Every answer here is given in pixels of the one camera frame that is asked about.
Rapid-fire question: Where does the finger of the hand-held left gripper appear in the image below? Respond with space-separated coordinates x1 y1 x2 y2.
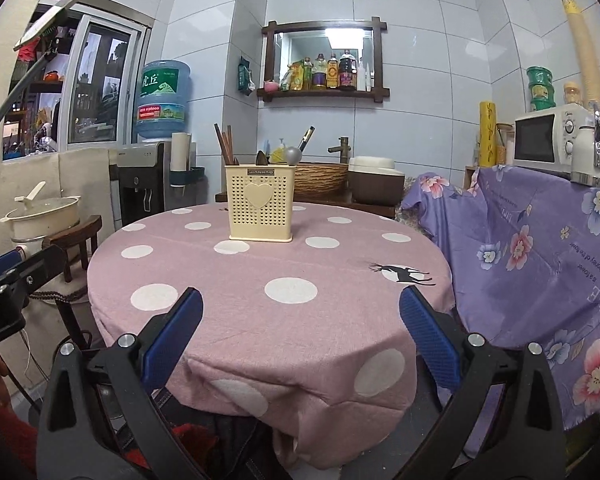
0 245 68 301
0 249 25 285

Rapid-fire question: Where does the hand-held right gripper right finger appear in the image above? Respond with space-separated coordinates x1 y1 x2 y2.
395 285 566 480

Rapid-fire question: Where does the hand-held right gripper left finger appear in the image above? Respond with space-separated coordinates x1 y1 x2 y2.
36 287 206 480

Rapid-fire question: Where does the cream plastic utensil holder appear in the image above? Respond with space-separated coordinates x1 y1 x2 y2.
224 164 295 242

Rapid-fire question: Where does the person's left forearm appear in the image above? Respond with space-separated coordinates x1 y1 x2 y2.
0 350 38 480

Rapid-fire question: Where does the beige fringed cloth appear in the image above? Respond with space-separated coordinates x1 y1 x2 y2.
22 270 91 306

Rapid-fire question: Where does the cream cooking pot with lid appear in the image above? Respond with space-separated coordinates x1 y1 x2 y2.
0 181 82 241

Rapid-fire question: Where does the dark wooden stool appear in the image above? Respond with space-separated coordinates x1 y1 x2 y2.
42 215 103 286

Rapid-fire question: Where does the purple floral cloth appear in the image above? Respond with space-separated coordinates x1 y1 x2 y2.
402 165 600 453

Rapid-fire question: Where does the person's red garment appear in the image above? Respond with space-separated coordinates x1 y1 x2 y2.
172 422 221 480

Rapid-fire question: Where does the grey water dispenser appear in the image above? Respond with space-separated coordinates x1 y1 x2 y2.
109 141 198 233

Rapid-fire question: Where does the pink polka dot tablecloth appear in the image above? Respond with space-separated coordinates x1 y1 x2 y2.
86 203 456 471

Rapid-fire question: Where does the grey patterned cloth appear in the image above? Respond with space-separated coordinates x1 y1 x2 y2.
395 175 431 233

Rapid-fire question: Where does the dark teal cup holder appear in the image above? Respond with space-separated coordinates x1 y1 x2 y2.
170 166 207 188

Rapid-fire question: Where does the cream paper cup tube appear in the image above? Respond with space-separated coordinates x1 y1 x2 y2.
171 132 193 173

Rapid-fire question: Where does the woven basket sink basin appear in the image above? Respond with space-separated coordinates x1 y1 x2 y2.
294 161 350 198

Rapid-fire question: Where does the white framed window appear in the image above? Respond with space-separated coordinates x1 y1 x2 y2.
2 0 153 161

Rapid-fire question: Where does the glass jar with wooden lid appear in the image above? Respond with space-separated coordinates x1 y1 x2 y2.
496 123 515 166

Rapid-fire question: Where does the bronze faucet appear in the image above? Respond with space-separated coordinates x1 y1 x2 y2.
328 136 353 163

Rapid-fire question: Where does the blue water cooler bottle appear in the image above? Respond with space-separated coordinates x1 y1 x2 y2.
136 60 191 142

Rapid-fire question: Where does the yellow wrapped roll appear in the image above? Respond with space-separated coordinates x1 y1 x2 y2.
478 101 497 168

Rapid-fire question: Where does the white microwave oven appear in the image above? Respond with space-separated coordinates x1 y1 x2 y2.
512 105 593 173

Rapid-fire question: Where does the white thermos kettle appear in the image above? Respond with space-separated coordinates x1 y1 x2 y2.
570 110 600 188

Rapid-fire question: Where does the smartphone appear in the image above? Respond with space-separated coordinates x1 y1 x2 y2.
14 0 85 52

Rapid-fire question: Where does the green hanging packet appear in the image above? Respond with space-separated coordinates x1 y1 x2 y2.
237 55 256 93

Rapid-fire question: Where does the dark soy sauce bottle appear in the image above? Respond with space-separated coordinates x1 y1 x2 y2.
338 50 357 92

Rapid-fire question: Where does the yellow bottle with purple label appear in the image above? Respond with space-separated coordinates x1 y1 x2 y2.
312 53 328 90

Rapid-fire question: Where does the wooden framed mirror shelf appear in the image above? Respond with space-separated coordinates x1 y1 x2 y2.
257 17 391 105

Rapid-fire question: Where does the tall yellow paper cup stack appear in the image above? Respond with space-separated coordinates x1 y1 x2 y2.
560 0 600 111

